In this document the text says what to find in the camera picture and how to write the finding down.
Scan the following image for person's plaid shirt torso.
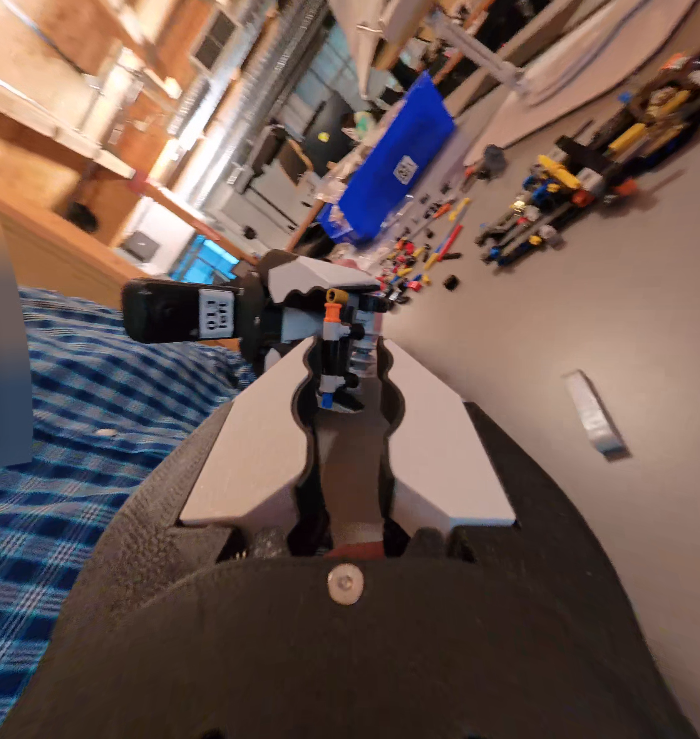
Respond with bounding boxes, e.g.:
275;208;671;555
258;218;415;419
0;288;260;739

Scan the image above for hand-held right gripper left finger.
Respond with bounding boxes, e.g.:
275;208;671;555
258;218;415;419
179;336;322;529

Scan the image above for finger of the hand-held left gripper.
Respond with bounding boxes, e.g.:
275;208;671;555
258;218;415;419
263;305;327;375
267;255;381;306

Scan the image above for small black grey lego assembly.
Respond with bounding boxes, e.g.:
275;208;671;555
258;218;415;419
317;288;388;414

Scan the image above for grey rounded mat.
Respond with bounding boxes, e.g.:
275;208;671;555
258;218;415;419
464;0;700;168

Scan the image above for flat grey lego beam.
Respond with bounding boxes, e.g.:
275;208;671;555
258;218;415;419
563;369;629;461

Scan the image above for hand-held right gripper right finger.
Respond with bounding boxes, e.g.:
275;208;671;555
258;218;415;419
377;338;516;530

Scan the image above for large lego chassis assembly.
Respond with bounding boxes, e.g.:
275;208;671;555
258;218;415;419
476;51;700;268

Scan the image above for blue plastic bin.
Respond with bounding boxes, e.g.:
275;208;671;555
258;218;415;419
317;71;456;247

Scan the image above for scattered small lego pieces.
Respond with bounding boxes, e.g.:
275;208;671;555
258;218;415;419
378;193;473;305

